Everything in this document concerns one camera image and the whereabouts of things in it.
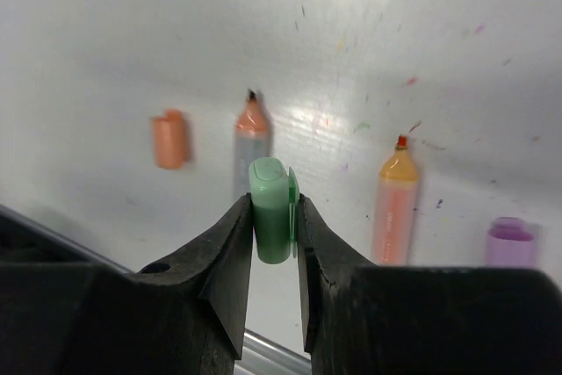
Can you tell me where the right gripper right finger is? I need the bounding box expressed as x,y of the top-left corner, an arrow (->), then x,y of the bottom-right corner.
297,195 -> 372,354

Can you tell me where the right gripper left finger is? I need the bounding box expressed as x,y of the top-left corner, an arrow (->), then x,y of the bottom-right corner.
125,195 -> 252,360

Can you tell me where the aluminium rail frame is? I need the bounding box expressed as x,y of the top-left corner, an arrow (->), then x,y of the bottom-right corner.
1,208 -> 311,374

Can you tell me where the green pen cap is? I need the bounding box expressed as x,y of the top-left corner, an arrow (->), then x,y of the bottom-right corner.
249,157 -> 300,264

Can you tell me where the purple pen cap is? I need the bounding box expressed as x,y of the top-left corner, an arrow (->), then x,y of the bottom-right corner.
485,217 -> 536,268

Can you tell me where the grey pen orange tip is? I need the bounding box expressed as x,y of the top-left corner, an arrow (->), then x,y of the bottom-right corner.
234,90 -> 270,199

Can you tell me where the orange highlighter pen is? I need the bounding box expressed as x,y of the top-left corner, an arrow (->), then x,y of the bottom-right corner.
372,134 -> 419,265

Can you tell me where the orange pen cap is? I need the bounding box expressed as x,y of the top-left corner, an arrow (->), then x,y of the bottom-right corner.
150,108 -> 190,170

